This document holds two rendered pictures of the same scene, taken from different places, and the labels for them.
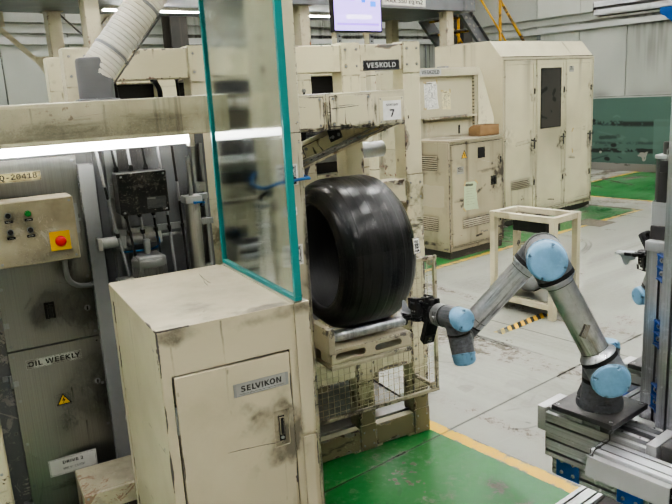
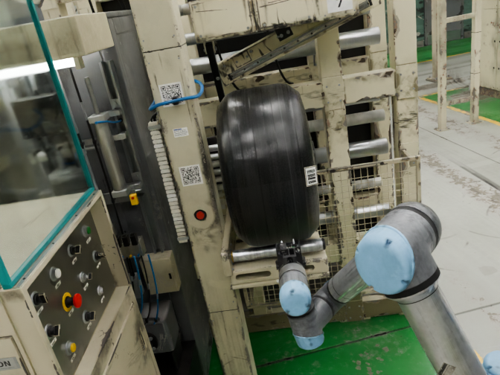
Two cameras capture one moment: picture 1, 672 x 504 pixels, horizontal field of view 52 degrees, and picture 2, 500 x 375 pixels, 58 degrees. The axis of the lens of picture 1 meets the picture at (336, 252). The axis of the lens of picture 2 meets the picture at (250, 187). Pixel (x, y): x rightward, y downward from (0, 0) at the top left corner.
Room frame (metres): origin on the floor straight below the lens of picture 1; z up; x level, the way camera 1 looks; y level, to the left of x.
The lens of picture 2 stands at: (1.28, -0.83, 1.75)
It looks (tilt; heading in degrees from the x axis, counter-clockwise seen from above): 22 degrees down; 33
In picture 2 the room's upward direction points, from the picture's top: 10 degrees counter-clockwise
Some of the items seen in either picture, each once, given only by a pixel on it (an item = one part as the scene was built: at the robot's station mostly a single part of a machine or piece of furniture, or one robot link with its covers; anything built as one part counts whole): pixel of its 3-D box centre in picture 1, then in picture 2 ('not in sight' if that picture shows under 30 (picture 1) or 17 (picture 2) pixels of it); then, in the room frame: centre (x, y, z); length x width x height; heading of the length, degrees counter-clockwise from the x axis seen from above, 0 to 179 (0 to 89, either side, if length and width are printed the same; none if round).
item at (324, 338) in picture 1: (308, 328); (230, 238); (2.55, 0.12, 0.90); 0.40 x 0.03 x 0.10; 28
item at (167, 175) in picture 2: not in sight; (171, 182); (2.43, 0.24, 1.19); 0.05 x 0.04 x 0.48; 28
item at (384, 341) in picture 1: (366, 345); (278, 265); (2.51, -0.10, 0.84); 0.36 x 0.09 x 0.06; 118
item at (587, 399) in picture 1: (599, 390); not in sight; (2.14, -0.85, 0.77); 0.15 x 0.15 x 0.10
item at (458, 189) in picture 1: (459, 194); not in sight; (7.57, -1.39, 0.62); 0.91 x 0.58 x 1.25; 128
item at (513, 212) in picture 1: (533, 260); not in sight; (5.34, -1.57, 0.40); 0.60 x 0.35 x 0.80; 38
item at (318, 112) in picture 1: (329, 111); (273, 7); (2.96, 0.00, 1.71); 0.61 x 0.25 x 0.15; 118
